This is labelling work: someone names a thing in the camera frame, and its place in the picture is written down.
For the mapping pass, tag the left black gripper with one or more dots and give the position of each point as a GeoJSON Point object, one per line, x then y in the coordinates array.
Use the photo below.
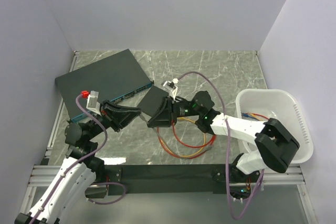
{"type": "Point", "coordinates": [118, 116]}

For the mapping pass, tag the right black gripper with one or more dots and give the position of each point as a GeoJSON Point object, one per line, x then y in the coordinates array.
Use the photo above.
{"type": "Point", "coordinates": [167, 113]}

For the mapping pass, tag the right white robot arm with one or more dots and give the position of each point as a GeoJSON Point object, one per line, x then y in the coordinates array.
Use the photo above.
{"type": "Point", "coordinates": [276, 146]}

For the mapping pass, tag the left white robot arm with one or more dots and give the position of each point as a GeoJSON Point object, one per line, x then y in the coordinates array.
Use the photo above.
{"type": "Point", "coordinates": [80, 167]}

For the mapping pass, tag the small black flat box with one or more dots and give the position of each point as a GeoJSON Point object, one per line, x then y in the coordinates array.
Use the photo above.
{"type": "Point", "coordinates": [151, 102]}

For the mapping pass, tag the white plastic bin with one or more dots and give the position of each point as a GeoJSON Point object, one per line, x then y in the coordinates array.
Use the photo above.
{"type": "Point", "coordinates": [262, 104]}

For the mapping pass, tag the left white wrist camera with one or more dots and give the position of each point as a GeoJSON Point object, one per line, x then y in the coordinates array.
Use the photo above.
{"type": "Point", "coordinates": [92, 104]}

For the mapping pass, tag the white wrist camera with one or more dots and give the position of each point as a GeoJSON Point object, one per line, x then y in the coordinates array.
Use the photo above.
{"type": "Point", "coordinates": [92, 104]}
{"type": "Point", "coordinates": [171, 87]}

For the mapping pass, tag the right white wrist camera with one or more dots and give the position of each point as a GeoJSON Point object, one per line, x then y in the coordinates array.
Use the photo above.
{"type": "Point", "coordinates": [171, 87]}

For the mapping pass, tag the large black network switch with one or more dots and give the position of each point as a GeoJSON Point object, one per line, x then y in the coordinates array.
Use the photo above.
{"type": "Point", "coordinates": [116, 78]}

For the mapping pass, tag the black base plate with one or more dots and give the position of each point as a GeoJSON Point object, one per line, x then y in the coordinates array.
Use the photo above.
{"type": "Point", "coordinates": [150, 179]}

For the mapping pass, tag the aluminium frame rail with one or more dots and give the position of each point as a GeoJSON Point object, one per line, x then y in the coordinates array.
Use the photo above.
{"type": "Point", "coordinates": [42, 176]}

